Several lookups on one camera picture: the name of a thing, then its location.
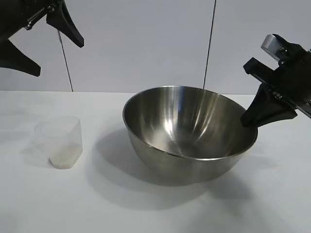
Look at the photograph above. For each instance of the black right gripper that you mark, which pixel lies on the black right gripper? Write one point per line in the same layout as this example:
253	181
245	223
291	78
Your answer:
294	80

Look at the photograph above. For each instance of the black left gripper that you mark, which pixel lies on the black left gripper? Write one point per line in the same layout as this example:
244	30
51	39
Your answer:
19	14

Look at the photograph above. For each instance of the clear plastic measuring cup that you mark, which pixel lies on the clear plastic measuring cup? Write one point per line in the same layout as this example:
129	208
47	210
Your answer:
71	131

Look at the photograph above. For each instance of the stainless steel mixing bowl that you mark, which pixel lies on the stainless steel mixing bowl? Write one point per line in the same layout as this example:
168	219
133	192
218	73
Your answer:
184	170

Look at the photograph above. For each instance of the white uncooked rice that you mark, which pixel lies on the white uncooked rice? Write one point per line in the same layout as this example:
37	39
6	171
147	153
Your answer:
65	156

